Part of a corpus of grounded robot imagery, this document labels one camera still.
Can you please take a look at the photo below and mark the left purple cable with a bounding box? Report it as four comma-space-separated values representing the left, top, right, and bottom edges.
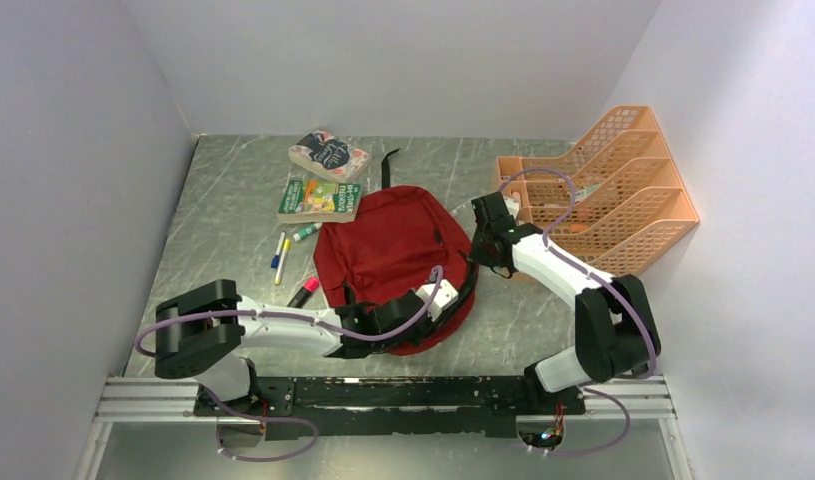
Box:
133, 264, 445, 463

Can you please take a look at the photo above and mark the yellow cap marker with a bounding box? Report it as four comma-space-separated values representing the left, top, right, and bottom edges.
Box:
274, 238, 291, 285

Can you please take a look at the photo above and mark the black mounting rail base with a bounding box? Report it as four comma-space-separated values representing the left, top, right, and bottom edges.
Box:
229, 375, 586, 438

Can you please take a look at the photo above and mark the floral cover book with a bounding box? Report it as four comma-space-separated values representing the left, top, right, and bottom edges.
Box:
288, 130, 371, 183

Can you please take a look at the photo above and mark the green paperback book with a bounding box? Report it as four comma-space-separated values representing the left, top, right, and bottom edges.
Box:
277, 179, 363, 224

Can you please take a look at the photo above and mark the red backpack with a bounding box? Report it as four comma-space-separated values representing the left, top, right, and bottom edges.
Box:
314, 159, 479, 356

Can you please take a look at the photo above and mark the green white glue stick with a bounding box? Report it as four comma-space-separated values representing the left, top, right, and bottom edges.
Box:
292, 222, 323, 242

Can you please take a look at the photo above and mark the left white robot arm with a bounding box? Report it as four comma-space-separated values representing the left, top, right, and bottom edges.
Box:
135, 279, 460, 416

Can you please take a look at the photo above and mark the orange plastic file organizer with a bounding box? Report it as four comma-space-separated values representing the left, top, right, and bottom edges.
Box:
493, 105, 699, 275

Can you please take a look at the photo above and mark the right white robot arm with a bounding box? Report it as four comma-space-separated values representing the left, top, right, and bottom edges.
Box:
471, 192, 661, 414

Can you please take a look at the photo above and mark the pink black highlighter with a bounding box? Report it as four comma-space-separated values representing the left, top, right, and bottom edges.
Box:
287, 277, 320, 308

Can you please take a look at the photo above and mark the blue cap marker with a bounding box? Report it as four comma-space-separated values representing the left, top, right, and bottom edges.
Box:
270, 231, 286, 269

